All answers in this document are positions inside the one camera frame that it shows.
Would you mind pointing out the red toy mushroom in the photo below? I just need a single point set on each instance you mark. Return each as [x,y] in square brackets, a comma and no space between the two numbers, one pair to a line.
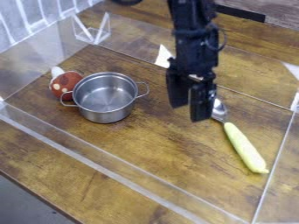
[63,82]

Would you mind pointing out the green handled metal spoon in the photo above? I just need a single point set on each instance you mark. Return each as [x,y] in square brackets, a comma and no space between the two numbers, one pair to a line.
[244,148]

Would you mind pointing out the black bar on table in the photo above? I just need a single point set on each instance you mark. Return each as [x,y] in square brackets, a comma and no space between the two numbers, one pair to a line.
[240,13]

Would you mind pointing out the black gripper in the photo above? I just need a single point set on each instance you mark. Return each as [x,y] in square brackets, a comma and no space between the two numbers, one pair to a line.
[192,76]

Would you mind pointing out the clear acrylic enclosure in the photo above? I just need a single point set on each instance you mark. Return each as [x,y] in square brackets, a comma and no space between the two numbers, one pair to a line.
[153,169]

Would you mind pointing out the small steel pot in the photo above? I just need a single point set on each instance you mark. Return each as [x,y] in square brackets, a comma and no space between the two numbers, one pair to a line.
[105,96]

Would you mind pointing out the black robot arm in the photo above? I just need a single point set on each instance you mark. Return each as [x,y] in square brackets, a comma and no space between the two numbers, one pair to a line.
[196,34]

